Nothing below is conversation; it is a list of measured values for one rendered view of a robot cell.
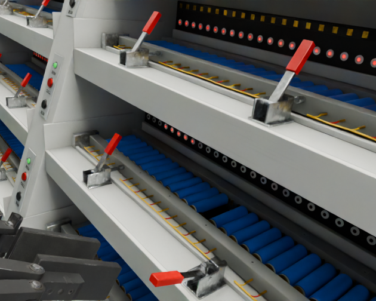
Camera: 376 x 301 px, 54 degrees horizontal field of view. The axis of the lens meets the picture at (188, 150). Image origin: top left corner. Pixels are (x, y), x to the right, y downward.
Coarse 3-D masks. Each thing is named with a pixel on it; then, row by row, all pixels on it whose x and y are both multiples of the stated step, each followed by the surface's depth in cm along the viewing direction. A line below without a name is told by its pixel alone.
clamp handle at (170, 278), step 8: (160, 272) 36; (168, 272) 37; (176, 272) 37; (184, 272) 38; (192, 272) 39; (200, 272) 40; (152, 280) 35; (160, 280) 35; (168, 280) 36; (176, 280) 37; (184, 280) 38
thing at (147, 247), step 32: (64, 128) 70; (96, 128) 74; (128, 128) 79; (64, 160) 66; (96, 160) 67; (64, 192) 64; (96, 192) 57; (256, 192) 55; (96, 224) 56; (128, 224) 50; (320, 224) 48; (128, 256) 49; (160, 256) 45; (192, 256) 45; (352, 256) 45; (160, 288) 44; (224, 288) 41
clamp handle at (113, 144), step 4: (116, 136) 58; (120, 136) 58; (112, 140) 59; (116, 140) 58; (108, 144) 59; (112, 144) 58; (116, 144) 59; (108, 148) 59; (112, 148) 58; (104, 152) 59; (108, 152) 58; (112, 152) 59; (104, 156) 59; (100, 160) 59; (104, 160) 58; (100, 164) 58; (96, 168) 59; (100, 168) 59; (96, 172) 58
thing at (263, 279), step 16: (96, 144) 69; (112, 160) 65; (128, 160) 63; (128, 176) 61; (144, 176) 58; (144, 192) 58; (160, 192) 54; (176, 208) 51; (192, 208) 51; (192, 224) 49; (208, 224) 48; (208, 240) 46; (224, 240) 45; (224, 256) 44; (240, 256) 43; (240, 272) 43; (256, 272) 41; (272, 272) 41; (256, 288) 41; (272, 288) 39; (288, 288) 39
